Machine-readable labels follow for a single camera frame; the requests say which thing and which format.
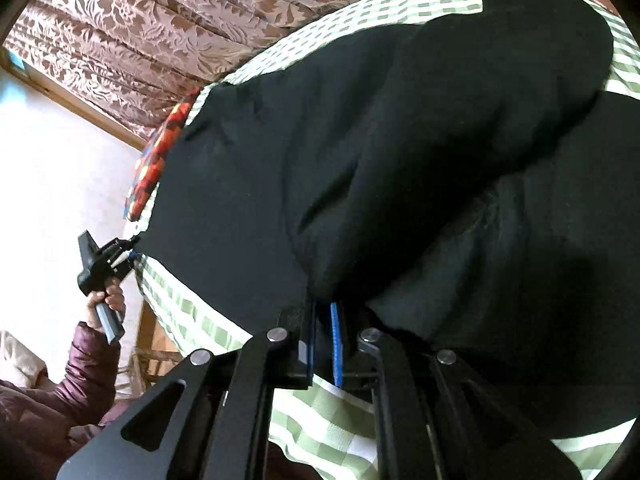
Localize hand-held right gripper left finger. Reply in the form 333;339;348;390
57;304;318;480

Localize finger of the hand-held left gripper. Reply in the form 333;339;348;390
107;236;142;281

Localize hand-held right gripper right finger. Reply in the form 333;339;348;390
329;302;584;480

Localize black pants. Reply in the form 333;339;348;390
134;0;640;442

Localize person's left forearm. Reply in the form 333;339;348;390
47;321;123;413

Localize person's left hand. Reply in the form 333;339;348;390
88;284;126;332

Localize green checked bedsheet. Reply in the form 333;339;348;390
134;0;639;480

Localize colourful patterned cloth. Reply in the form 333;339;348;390
124;87;202;222

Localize beige cloth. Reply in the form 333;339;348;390
0;330;49;389

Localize person's maroon jacket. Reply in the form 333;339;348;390
0;379;132;480

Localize brown floral curtain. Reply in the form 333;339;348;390
4;0;622;142

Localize wooden bed frame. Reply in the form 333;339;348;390
125;300;182;382

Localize wooden window frame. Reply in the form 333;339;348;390
0;47;149;151

